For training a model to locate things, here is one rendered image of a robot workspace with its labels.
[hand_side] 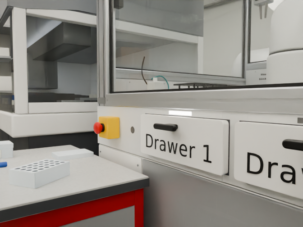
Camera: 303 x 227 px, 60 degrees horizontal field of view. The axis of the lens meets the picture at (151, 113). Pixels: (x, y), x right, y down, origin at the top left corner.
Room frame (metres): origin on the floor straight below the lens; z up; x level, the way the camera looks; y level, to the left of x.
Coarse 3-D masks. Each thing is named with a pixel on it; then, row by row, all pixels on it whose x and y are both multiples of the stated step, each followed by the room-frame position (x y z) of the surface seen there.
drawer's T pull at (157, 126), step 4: (156, 124) 0.62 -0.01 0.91; (160, 124) 0.61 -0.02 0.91; (164, 124) 0.60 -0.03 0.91; (168, 124) 0.60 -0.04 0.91; (172, 124) 0.61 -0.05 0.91; (176, 124) 0.61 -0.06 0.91; (156, 128) 0.62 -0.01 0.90; (160, 128) 0.61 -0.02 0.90; (164, 128) 0.60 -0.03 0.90; (168, 128) 0.59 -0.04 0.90; (172, 128) 0.58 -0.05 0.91; (176, 128) 0.58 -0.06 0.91
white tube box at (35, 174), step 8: (40, 160) 0.73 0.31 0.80; (48, 160) 0.73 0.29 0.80; (56, 160) 0.73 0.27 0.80; (16, 168) 0.65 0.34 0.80; (24, 168) 0.64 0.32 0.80; (32, 168) 0.65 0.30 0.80; (40, 168) 0.65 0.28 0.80; (48, 168) 0.65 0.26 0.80; (56, 168) 0.67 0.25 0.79; (64, 168) 0.70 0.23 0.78; (16, 176) 0.63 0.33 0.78; (24, 176) 0.62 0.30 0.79; (32, 176) 0.61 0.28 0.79; (40, 176) 0.62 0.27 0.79; (48, 176) 0.65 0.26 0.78; (56, 176) 0.67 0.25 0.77; (64, 176) 0.70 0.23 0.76; (16, 184) 0.63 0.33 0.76; (24, 184) 0.62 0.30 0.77; (32, 184) 0.61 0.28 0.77; (40, 184) 0.62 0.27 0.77
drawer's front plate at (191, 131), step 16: (144, 128) 0.73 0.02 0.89; (192, 128) 0.58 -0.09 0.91; (208, 128) 0.54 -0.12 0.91; (224, 128) 0.51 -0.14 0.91; (144, 144) 0.73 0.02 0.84; (160, 144) 0.67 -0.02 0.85; (192, 144) 0.58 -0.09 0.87; (208, 144) 0.54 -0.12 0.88; (224, 144) 0.51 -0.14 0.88; (176, 160) 0.62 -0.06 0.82; (192, 160) 0.58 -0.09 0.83; (224, 160) 0.51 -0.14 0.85
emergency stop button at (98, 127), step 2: (96, 122) 0.86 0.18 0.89; (98, 122) 0.86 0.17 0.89; (94, 124) 0.86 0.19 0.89; (96, 124) 0.85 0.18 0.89; (98, 124) 0.85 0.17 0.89; (100, 124) 0.85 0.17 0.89; (94, 126) 0.86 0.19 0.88; (96, 126) 0.85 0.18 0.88; (98, 126) 0.85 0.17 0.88; (100, 126) 0.85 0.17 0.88; (94, 128) 0.86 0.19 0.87; (96, 128) 0.85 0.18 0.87; (98, 128) 0.85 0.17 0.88; (100, 128) 0.85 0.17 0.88; (94, 130) 0.86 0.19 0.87; (96, 130) 0.85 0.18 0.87; (98, 130) 0.85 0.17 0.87; (100, 130) 0.85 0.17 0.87; (96, 132) 0.85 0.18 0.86; (98, 132) 0.85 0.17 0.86; (100, 132) 0.86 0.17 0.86
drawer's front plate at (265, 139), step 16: (240, 128) 0.48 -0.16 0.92; (256, 128) 0.45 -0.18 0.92; (272, 128) 0.43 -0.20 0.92; (288, 128) 0.41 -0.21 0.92; (240, 144) 0.48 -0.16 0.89; (256, 144) 0.45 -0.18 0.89; (272, 144) 0.43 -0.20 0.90; (240, 160) 0.48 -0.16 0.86; (256, 160) 0.45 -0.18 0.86; (272, 160) 0.43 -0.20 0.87; (288, 160) 0.41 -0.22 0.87; (240, 176) 0.48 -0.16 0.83; (256, 176) 0.45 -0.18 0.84; (272, 176) 0.43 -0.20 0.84; (288, 176) 0.41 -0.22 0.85; (288, 192) 0.41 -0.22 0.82
